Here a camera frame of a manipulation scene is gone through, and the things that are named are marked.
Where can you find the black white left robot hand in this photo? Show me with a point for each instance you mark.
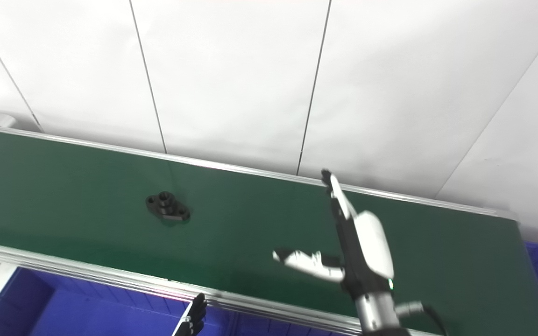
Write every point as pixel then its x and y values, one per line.
pixel 194 317

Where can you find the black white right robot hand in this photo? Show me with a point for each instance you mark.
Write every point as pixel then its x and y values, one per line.
pixel 367 252

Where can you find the black flange part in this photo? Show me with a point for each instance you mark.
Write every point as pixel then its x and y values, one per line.
pixel 168 210

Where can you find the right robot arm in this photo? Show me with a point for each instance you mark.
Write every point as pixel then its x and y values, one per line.
pixel 376 312

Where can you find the blue bin with white part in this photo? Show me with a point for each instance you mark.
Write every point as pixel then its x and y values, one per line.
pixel 87 312

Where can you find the green conveyor belt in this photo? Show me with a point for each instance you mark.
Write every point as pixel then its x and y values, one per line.
pixel 250 224
pixel 87 273

